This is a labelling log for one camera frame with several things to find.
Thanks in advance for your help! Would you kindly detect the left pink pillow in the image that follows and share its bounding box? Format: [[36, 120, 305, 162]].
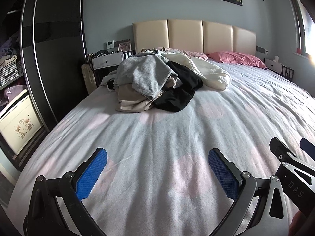
[[164, 48, 208, 60]]

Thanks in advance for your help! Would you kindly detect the dark sliding wardrobe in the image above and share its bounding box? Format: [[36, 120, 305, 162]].
[[1, 0, 88, 171]]

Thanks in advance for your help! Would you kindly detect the cream white blanket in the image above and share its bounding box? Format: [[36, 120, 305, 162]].
[[160, 51, 232, 91]]

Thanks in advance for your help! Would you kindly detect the pink pillow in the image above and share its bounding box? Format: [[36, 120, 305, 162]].
[[207, 51, 267, 69], [164, 48, 208, 60]]

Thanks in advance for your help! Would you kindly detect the checkered storage basket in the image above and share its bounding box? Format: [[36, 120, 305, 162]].
[[1, 61, 23, 87]]

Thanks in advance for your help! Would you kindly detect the grey black raglan shirt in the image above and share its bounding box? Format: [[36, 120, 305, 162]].
[[113, 53, 203, 112]]

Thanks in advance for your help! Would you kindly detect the white right nightstand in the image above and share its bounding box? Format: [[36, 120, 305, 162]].
[[264, 58, 294, 82]]

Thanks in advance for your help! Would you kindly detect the white left nightstand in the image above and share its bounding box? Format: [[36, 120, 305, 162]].
[[92, 52, 124, 70]]

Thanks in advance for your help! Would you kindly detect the beige padded headboard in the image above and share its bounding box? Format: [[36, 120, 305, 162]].
[[132, 19, 256, 55]]

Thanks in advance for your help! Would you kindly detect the white pink bed sheet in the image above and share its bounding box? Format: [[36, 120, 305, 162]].
[[7, 64, 314, 235]]

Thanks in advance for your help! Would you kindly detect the beige garment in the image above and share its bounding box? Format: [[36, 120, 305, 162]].
[[115, 76, 178, 113]]

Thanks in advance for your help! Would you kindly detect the white nightstand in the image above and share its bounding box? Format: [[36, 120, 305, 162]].
[[264, 58, 294, 82], [92, 52, 124, 70]]

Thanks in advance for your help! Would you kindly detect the right pink pillow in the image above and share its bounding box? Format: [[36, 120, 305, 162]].
[[207, 51, 267, 69]]

